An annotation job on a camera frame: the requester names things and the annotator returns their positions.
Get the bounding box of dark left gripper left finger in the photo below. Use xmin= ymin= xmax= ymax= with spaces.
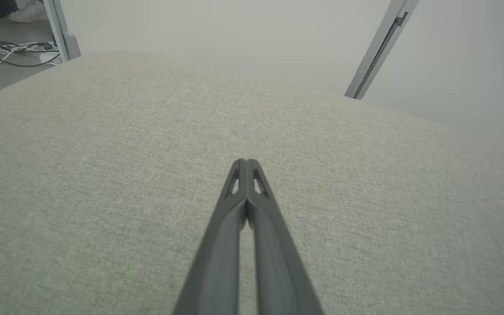
xmin=172 ymin=158 xmax=249 ymax=315

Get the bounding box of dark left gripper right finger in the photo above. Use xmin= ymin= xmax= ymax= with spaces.
xmin=245 ymin=158 xmax=325 ymax=315

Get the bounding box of grey fabric sofa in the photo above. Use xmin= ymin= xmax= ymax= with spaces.
xmin=0 ymin=49 xmax=504 ymax=315

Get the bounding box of white sneaker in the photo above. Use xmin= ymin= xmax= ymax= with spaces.
xmin=8 ymin=0 xmax=51 ymax=24

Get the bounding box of grey partition post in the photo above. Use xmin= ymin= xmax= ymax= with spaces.
xmin=343 ymin=0 xmax=420 ymax=101

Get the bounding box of black floor cable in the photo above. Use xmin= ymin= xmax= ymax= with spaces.
xmin=0 ymin=19 xmax=61 ymax=69

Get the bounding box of grey post with caster foot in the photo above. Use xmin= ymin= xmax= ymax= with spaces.
xmin=42 ymin=0 xmax=82 ymax=63

